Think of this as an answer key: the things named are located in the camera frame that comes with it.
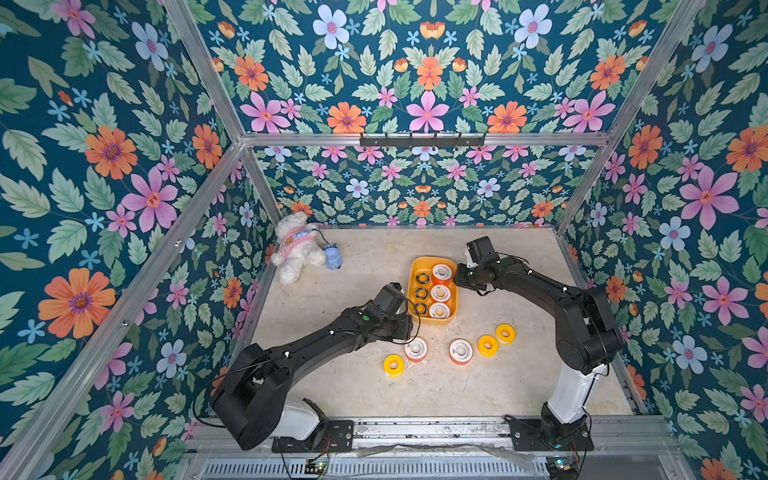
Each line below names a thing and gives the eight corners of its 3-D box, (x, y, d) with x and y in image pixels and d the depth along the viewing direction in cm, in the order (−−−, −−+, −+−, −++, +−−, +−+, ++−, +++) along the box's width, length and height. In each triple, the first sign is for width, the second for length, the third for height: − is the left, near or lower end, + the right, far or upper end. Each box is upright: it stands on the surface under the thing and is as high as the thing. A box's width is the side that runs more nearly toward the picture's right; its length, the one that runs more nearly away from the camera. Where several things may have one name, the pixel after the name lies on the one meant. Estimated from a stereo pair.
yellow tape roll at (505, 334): (498, 345, 91) (499, 342, 89) (494, 326, 95) (495, 323, 93) (515, 345, 91) (517, 342, 89) (511, 326, 95) (513, 323, 93)
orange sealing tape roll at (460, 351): (450, 364, 87) (451, 361, 85) (448, 342, 92) (449, 338, 90) (472, 364, 87) (474, 361, 85) (469, 342, 92) (471, 338, 90)
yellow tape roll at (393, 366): (381, 373, 86) (380, 370, 84) (389, 355, 89) (389, 352, 88) (399, 381, 84) (398, 378, 83) (406, 362, 88) (406, 359, 86)
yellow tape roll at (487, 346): (479, 357, 89) (480, 354, 87) (476, 338, 93) (477, 335, 91) (498, 357, 89) (500, 354, 87) (494, 338, 93) (496, 335, 91)
